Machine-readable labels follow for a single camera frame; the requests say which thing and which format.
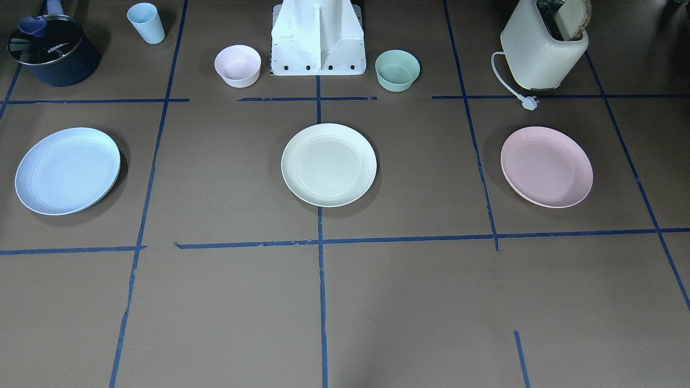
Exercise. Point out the green bowl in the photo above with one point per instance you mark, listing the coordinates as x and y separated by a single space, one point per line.
397 70

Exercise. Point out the dark blue saucepan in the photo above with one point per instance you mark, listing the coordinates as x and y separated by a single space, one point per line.
54 47

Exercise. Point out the cream white plate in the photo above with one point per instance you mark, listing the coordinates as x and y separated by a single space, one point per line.
329 165

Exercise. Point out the light blue cup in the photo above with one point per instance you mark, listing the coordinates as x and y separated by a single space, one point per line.
145 19

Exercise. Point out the light blue plate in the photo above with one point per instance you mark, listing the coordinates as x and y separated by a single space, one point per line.
68 171

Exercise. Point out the cream toaster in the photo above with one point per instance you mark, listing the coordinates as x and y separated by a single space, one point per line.
537 55

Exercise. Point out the toast bread slice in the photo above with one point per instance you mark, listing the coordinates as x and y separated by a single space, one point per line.
572 19

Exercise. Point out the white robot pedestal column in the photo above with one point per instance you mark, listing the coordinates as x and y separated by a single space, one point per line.
312 38

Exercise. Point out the pink plate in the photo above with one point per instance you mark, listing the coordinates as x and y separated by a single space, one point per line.
546 167

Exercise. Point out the pink bowl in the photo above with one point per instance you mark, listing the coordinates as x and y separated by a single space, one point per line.
239 66

